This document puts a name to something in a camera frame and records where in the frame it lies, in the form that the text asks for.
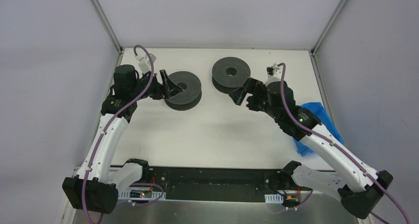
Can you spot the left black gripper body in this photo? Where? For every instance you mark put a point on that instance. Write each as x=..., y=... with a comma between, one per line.
x=162, y=86

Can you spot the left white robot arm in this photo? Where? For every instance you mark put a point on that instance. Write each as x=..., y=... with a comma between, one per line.
x=94, y=188

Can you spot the black cable spool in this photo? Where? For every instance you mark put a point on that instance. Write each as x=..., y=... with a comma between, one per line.
x=229, y=73

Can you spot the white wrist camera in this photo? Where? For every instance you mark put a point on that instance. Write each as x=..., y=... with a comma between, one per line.
x=144, y=62
x=274, y=73

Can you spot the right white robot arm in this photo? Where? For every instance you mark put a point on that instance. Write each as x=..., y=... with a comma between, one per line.
x=357, y=186

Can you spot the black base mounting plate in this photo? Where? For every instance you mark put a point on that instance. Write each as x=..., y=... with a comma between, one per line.
x=216, y=184

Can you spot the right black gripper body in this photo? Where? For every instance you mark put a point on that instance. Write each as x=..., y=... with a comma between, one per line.
x=250, y=93

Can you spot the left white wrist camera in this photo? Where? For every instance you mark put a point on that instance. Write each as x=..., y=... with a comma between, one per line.
x=144, y=62

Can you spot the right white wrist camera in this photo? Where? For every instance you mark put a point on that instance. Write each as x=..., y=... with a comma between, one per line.
x=274, y=73

